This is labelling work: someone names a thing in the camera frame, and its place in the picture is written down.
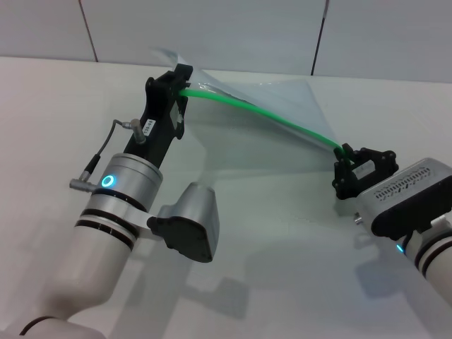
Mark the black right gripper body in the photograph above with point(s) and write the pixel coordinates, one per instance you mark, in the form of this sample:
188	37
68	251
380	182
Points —
363	180

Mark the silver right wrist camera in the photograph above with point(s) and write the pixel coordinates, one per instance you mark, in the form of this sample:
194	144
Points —
406	201

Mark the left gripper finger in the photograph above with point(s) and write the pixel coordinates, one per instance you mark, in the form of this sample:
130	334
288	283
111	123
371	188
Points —
183	101
183	76

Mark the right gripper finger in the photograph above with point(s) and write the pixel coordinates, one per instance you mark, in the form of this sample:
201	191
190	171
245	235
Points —
339	176
383	158

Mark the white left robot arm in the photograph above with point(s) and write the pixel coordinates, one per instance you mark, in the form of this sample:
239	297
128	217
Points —
92	261

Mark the clear green-zip document bag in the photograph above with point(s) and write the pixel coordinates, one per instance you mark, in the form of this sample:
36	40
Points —
275	95

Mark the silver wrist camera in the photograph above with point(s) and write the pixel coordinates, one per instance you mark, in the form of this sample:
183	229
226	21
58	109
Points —
406	201
190	233

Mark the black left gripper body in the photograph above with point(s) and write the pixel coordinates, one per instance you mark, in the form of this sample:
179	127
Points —
159	113

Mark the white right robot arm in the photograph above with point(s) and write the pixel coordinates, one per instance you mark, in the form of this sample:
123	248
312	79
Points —
438	268

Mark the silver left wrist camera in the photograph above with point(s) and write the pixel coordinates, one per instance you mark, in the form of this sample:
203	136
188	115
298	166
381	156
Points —
190	233

